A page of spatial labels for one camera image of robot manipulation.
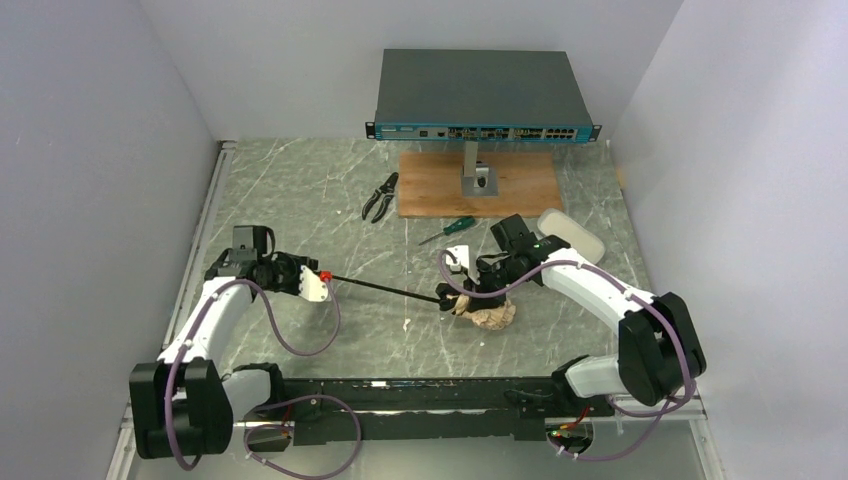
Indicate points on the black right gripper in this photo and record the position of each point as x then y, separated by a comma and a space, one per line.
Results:
469, 291

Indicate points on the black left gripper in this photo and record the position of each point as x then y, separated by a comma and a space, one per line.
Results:
291, 273

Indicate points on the beige folding umbrella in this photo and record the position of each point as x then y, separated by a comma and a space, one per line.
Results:
489, 314

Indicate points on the beige umbrella case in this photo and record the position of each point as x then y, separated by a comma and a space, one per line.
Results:
556, 222

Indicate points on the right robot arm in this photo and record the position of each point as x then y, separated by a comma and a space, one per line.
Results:
658, 354

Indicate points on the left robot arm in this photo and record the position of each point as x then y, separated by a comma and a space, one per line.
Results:
181, 405

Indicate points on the wooden board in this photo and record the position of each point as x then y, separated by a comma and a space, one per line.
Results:
434, 185

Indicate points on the black pliers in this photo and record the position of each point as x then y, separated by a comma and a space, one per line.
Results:
380, 199

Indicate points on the grey metal stand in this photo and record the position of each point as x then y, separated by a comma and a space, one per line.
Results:
478, 179

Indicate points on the white aluminium table rail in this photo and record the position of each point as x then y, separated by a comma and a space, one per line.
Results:
202, 235

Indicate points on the green handled screwdriver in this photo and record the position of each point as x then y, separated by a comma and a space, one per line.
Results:
456, 226

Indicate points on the grey network switch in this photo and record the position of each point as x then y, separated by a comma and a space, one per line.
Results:
446, 95

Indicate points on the aluminium front frame rail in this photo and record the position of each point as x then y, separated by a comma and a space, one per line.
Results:
573, 438

